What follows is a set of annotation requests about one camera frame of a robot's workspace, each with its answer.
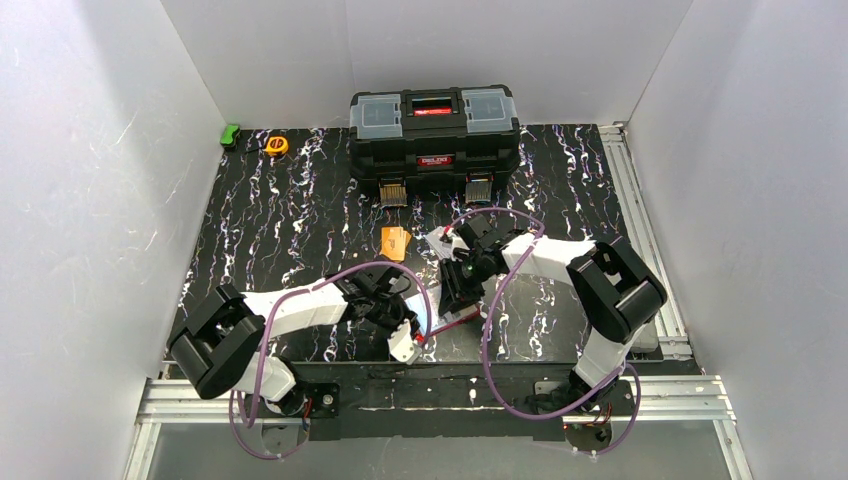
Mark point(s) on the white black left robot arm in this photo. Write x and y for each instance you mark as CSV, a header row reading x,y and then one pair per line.
x,y
223,344

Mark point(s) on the aluminium frame rail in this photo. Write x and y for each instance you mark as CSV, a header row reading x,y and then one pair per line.
x,y
685,392

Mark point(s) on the orange tape measure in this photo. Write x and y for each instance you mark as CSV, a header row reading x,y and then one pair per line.
x,y
276,146

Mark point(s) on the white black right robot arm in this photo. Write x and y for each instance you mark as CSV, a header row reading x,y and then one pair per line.
x,y
618,292

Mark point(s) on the grey plastic case lid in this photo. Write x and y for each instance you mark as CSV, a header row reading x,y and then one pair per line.
x,y
647,340

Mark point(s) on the black base rail with bracket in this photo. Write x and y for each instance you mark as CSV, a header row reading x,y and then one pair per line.
x,y
371,400

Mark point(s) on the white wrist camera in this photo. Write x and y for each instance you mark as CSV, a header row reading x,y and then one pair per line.
x,y
403,345
459,245

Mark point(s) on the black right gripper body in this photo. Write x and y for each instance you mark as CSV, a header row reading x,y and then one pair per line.
x,y
456,291

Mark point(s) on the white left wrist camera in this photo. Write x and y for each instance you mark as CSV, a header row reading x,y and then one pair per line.
x,y
403,345

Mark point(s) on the black plastic toolbox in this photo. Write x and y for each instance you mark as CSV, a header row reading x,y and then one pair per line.
x,y
432,140

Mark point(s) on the silver credit card stack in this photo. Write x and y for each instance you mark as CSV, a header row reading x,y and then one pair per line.
x,y
440,242

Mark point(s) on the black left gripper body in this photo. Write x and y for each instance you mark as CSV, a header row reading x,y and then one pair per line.
x,y
395,315

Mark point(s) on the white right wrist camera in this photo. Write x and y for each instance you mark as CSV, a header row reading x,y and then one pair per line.
x,y
459,245

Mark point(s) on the red leather card holder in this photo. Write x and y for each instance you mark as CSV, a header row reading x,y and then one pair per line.
x,y
431,322

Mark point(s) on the green small object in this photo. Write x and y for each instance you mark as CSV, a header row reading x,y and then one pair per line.
x,y
229,136

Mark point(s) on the drill bit set case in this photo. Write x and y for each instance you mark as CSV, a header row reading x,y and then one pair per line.
x,y
393,195

